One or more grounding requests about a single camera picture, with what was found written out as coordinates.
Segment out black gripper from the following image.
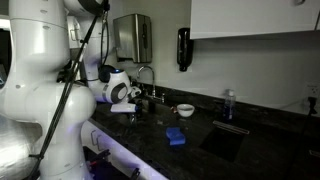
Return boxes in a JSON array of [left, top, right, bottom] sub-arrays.
[[130, 98, 148, 118]]

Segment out steel sink basin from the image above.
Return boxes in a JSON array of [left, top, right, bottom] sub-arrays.
[[141, 99, 156, 116]]

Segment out clear bottle with blue label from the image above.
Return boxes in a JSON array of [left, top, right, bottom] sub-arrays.
[[222, 88, 237, 121]]

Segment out chrome faucet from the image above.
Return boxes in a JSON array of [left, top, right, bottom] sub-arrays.
[[136, 65, 167, 103]]

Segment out blue sponge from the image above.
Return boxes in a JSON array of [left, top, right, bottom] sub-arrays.
[[165, 126, 187, 147]]

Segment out white bowl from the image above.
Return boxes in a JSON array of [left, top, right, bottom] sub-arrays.
[[176, 103, 196, 118]]

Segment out white base cabinet front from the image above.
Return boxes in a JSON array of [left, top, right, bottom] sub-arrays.
[[79, 119, 170, 180]]

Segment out steel paper towel dispenser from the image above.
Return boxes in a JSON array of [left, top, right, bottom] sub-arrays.
[[112, 13, 154, 65]]

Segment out black mat with silver strip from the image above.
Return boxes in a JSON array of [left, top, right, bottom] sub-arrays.
[[198, 119, 251, 163]]

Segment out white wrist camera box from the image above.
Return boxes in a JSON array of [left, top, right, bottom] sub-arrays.
[[110, 102, 138, 114]]

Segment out silver drawer handle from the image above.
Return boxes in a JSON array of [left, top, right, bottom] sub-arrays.
[[90, 129, 103, 152]]

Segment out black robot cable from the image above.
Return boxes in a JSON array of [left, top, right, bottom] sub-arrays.
[[28, 0, 112, 180]]

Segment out black wall soap dispenser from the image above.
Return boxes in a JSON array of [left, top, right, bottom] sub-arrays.
[[176, 27, 195, 73]]

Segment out white cabinets with handle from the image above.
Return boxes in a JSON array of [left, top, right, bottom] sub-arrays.
[[66, 14, 88, 50]]

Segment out white wall cabinet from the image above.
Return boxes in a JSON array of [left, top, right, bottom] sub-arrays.
[[189, 0, 320, 41]]

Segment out black plug with cable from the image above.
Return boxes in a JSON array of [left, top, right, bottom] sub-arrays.
[[293, 96, 318, 158]]

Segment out white wall power outlet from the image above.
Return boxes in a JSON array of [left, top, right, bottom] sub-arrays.
[[304, 82, 320, 101]]

